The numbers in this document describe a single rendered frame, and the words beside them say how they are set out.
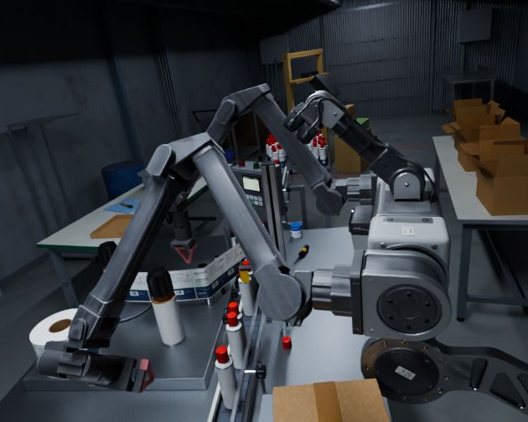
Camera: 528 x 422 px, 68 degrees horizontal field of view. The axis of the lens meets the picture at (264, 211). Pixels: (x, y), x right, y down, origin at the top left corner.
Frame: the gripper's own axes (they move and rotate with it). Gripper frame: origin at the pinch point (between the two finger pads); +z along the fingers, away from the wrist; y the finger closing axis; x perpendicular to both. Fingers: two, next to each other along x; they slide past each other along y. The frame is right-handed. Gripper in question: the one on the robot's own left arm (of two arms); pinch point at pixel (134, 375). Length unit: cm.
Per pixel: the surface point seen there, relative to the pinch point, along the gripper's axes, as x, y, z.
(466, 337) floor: -55, -101, 199
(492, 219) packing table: -112, -113, 145
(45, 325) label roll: -13, 62, 29
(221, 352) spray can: -9.3, -12.6, 19.4
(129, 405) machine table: 8.0, 24.5, 37.4
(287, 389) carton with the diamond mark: -1.7, -34.9, 9.2
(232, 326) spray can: -18.9, -9.6, 31.3
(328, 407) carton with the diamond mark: 0.7, -44.7, 7.4
